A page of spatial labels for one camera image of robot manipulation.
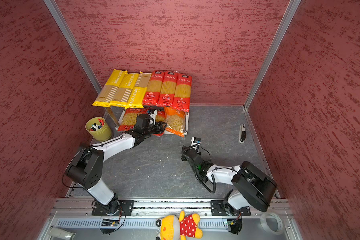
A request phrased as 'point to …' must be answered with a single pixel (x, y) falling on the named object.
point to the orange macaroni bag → (175, 120)
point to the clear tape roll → (263, 217)
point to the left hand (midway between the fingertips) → (164, 126)
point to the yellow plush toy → (170, 227)
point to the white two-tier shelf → (114, 113)
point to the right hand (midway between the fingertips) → (183, 150)
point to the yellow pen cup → (97, 128)
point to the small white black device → (242, 133)
